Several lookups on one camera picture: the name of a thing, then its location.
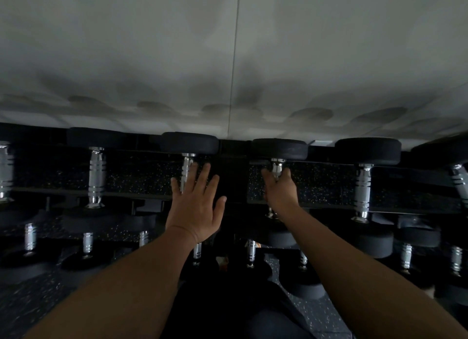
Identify person's right hand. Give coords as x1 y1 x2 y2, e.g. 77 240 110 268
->
261 167 301 217

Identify black chrome-handled dumbbell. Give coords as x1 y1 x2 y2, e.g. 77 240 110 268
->
250 138 309 249

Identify person's right forearm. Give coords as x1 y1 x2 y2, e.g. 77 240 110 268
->
270 205 468 339

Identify row of small black dumbbells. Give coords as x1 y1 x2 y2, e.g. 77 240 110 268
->
0 222 468 307

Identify person's dark trousers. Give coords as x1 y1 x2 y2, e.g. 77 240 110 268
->
160 277 306 339

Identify black metal dumbbell rack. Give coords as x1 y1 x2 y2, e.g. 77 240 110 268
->
0 122 468 263

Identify person's left forearm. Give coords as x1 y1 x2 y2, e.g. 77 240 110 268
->
22 228 197 339

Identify row of large black dumbbells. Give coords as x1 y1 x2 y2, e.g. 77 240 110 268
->
0 127 468 260

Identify person's left hand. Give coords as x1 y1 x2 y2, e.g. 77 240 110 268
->
166 162 227 245

